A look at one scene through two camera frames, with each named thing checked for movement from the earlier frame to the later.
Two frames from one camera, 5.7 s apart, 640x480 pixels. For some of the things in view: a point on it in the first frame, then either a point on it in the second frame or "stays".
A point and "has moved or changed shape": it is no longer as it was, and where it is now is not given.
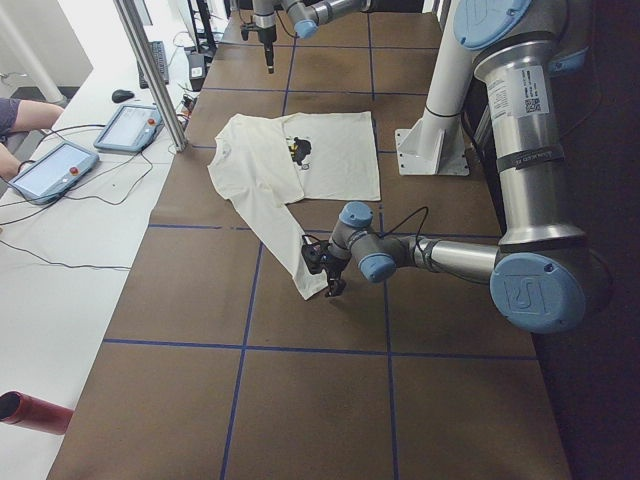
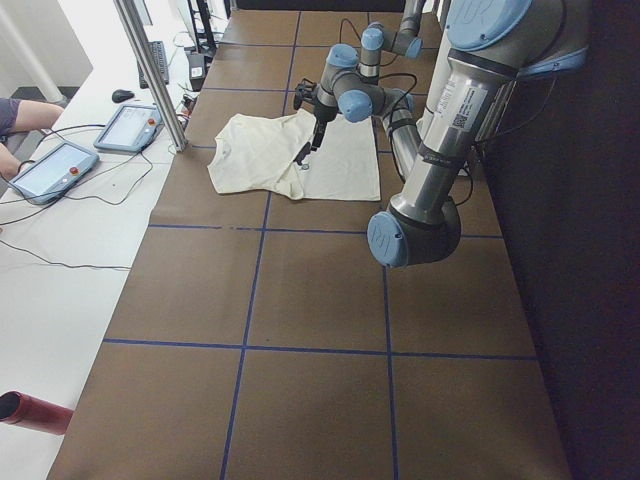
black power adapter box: (196, 71) stays
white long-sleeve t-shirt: (262, 164) has moved or changed shape
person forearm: (33, 115) stays
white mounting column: (437, 144) stays
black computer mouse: (121, 95) stays
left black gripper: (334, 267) to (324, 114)
